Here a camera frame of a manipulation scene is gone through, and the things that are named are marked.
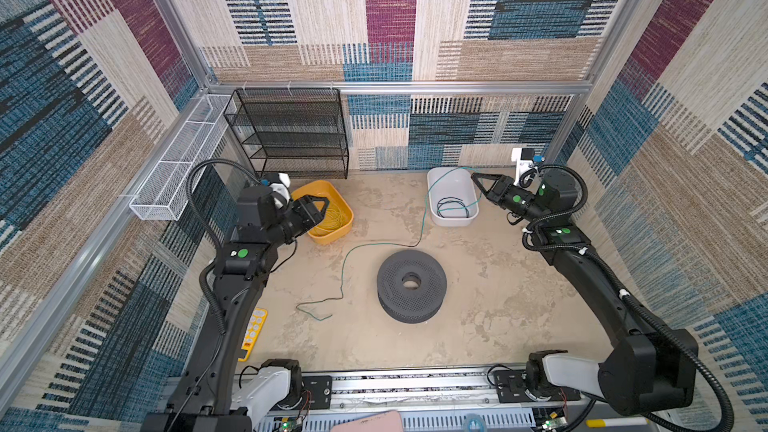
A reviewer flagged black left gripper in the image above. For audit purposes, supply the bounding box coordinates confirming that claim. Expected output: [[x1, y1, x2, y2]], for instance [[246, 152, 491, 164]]
[[267, 194, 329, 249]]

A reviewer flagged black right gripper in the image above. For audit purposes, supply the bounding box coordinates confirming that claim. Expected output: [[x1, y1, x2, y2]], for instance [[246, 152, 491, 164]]
[[470, 172, 547, 224]]

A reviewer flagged grey perforated cable spool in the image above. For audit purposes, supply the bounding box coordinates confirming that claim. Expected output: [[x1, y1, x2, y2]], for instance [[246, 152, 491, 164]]
[[376, 250, 448, 324]]

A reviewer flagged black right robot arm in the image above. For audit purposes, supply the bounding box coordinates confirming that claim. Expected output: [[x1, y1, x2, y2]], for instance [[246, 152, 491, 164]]
[[471, 164, 735, 431]]

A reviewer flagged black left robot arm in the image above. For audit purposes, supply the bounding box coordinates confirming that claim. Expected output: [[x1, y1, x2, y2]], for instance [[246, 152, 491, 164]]
[[141, 168, 330, 431]]

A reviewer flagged yellow plastic tub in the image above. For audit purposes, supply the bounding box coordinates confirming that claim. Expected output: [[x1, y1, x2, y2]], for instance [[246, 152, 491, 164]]
[[292, 180, 354, 245]]

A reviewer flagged white plastic tub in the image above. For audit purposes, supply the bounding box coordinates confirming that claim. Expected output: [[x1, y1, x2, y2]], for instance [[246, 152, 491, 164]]
[[427, 167, 479, 228]]

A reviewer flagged yellow perforated plastic piece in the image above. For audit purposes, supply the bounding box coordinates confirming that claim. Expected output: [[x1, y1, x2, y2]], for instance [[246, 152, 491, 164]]
[[238, 308, 268, 362]]

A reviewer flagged pink object at bottom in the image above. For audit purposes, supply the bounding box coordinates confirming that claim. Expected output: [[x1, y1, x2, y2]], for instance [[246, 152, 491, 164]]
[[331, 411, 404, 432]]

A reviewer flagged yellow cable coil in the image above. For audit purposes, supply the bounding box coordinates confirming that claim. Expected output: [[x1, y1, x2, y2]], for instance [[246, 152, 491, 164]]
[[320, 200, 349, 235]]

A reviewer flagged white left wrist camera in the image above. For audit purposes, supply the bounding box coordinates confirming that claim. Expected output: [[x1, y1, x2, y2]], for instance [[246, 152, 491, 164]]
[[261, 172, 291, 209]]

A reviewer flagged dark green cable coil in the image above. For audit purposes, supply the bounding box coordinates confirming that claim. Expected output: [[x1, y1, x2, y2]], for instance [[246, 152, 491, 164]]
[[436, 196, 470, 220]]

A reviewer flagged black wire mesh shelf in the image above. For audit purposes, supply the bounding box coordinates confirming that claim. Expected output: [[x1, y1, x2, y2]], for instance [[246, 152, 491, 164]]
[[223, 88, 350, 179]]

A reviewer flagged white wire mesh basket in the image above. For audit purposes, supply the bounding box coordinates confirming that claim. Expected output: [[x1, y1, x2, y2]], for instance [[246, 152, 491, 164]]
[[130, 94, 229, 221]]

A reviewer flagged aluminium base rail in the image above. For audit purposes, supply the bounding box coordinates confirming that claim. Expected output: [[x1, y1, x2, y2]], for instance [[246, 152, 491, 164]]
[[161, 359, 679, 432]]

